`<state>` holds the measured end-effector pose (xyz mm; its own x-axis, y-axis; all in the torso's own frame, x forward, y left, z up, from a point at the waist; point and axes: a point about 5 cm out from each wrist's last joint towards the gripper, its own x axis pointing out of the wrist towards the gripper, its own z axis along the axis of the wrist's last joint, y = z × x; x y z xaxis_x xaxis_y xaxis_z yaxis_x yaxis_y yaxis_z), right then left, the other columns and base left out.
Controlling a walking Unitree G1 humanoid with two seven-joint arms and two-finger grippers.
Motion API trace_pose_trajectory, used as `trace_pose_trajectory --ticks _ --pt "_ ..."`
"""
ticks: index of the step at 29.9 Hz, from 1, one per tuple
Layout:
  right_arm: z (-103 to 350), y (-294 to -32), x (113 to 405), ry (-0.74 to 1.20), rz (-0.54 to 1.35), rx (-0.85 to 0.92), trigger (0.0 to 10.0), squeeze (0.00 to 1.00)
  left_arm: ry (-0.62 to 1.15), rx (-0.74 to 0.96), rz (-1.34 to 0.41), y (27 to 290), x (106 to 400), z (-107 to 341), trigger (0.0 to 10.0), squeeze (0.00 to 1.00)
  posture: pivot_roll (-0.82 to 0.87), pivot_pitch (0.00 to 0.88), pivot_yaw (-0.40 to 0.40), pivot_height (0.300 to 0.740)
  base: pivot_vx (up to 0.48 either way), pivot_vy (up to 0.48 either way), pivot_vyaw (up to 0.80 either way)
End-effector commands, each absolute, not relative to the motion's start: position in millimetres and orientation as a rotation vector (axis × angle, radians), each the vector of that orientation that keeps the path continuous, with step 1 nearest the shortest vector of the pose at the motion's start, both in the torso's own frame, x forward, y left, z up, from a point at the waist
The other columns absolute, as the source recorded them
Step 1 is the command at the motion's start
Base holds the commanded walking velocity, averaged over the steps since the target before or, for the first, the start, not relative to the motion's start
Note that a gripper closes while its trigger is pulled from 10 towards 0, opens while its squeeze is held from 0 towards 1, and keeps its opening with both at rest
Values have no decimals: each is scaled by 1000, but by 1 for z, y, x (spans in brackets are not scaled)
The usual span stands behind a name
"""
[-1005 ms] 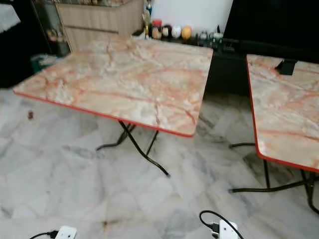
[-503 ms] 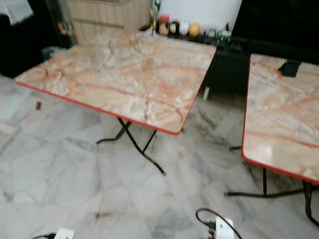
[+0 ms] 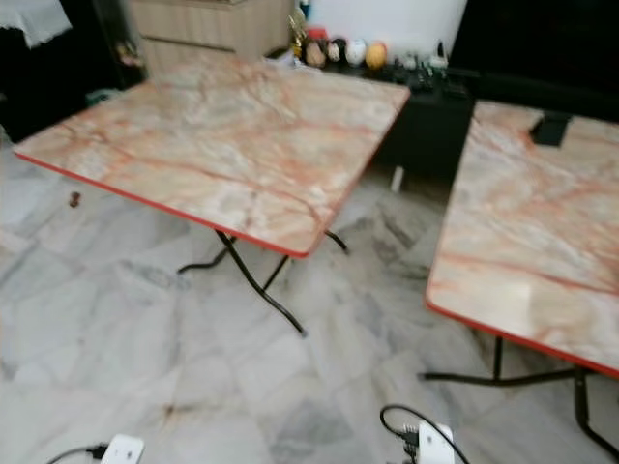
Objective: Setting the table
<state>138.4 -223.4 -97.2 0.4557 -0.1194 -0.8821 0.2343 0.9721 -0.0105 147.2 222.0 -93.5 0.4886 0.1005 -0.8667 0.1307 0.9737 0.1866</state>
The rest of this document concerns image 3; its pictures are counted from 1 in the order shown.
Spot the black cloth-covered furniture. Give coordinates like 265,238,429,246
0,0,103,142

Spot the white lace cloth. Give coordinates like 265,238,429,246
0,0,74,49

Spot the glass display cabinet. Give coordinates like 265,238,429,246
92,0,147,93

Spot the light wooden drawer cabinet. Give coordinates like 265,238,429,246
126,0,297,79

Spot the gold trophy cup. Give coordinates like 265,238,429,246
287,0,311,60

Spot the red-lidded clear jar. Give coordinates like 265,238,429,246
304,29,331,68

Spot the white egg-shaped figurine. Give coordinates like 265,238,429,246
346,39,369,68

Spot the yellow orange egg-shaped figurine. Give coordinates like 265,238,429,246
366,41,391,72

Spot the white pen cup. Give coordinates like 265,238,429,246
430,42,452,71

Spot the black box-shaped object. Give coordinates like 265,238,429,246
530,112,575,148

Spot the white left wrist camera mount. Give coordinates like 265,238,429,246
100,434,147,464

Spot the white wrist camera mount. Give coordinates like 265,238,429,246
417,422,457,464
100,434,147,464

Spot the black folding table leg frame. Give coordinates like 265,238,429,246
419,333,619,461
177,229,350,337

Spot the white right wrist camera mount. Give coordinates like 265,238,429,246
417,422,457,464

